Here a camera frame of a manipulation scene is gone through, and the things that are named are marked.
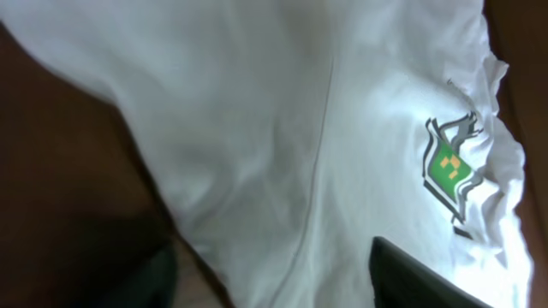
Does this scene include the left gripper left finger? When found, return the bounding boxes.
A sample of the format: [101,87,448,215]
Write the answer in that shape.
[68,222,177,308]

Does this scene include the white t-shirt with robot print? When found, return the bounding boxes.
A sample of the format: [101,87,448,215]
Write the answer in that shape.
[1,0,532,307]

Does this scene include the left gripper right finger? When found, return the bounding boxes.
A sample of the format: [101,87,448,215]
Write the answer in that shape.
[368,237,489,308]

